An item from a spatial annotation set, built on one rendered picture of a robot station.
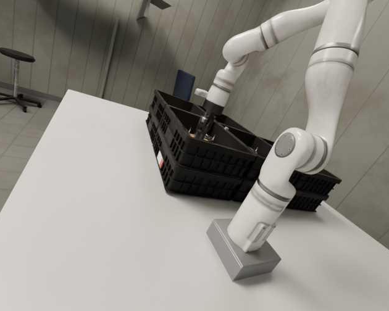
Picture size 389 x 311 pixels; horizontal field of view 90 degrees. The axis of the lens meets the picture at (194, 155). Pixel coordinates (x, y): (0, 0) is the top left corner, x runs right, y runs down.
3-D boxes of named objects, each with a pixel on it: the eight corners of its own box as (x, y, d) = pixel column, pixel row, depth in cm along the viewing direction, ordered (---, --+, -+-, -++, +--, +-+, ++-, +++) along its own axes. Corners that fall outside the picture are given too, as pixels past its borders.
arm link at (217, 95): (200, 94, 75) (207, 79, 73) (226, 107, 73) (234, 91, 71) (192, 93, 67) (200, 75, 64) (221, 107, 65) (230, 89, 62)
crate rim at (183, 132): (255, 162, 74) (259, 157, 73) (185, 144, 61) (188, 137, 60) (215, 126, 107) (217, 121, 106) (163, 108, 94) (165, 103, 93)
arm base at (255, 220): (263, 248, 54) (297, 201, 48) (240, 253, 49) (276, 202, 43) (242, 223, 61) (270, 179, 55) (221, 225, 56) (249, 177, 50)
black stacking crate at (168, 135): (243, 182, 77) (257, 158, 73) (175, 169, 64) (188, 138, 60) (207, 141, 110) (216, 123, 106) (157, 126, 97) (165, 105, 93)
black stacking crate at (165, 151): (231, 203, 81) (245, 180, 77) (164, 195, 68) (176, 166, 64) (200, 157, 114) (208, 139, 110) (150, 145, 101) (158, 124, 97)
